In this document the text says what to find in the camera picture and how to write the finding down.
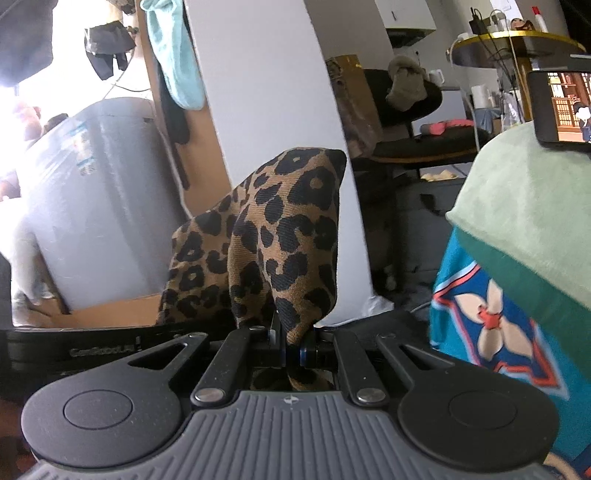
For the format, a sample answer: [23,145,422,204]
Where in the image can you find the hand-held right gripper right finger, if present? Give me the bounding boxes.
[297,329,456,408]

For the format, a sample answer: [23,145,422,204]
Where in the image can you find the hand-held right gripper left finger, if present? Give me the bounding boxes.
[124,322,287,408]

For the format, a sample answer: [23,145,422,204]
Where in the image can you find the leopard print garment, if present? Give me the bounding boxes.
[156,147,348,394]

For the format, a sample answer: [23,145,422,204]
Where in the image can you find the black hanging clothes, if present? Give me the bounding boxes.
[156,59,193,191]

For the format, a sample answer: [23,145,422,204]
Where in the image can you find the brown cardboard sheet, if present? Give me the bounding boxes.
[43,292,163,329]

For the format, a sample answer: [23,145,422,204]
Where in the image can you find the black bag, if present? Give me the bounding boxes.
[368,184,456,297]

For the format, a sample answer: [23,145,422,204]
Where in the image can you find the grey washing machine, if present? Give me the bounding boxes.
[20,96,191,315]

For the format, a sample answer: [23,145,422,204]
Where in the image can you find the teal patterned blanket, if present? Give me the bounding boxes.
[428,227,591,480]

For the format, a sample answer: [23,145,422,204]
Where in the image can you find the tall cardboard panel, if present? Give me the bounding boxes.
[135,0,232,219]

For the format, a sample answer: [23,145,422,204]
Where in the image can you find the black round chair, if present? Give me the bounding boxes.
[361,68,491,163]

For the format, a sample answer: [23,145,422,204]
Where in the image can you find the green blanket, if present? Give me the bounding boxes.
[444,121,591,352]

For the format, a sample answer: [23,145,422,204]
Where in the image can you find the pink cloth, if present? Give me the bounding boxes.
[419,118,475,138]

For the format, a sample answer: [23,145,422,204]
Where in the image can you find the brown paper bag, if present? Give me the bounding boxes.
[324,54,385,161]

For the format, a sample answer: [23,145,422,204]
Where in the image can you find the beige fluffy slippers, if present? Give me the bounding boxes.
[385,54,428,112]

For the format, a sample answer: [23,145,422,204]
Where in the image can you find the teal hanging towel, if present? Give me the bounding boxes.
[140,0,207,112]

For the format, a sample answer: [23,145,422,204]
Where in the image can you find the black hanging shorts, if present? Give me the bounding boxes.
[83,20,138,80]

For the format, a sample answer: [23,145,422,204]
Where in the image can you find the dark hanging cloth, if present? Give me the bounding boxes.
[0,0,55,87]

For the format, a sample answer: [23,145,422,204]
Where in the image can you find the black smartphone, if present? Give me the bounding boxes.
[526,68,591,149]

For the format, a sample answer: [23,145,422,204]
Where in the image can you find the white range hood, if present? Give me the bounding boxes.
[373,0,438,48]

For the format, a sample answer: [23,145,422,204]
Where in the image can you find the gold-rimmed round table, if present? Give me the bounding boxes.
[449,30,588,71]

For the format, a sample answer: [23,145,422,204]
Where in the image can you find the red-capped bottle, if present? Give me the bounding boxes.
[530,4,549,34]

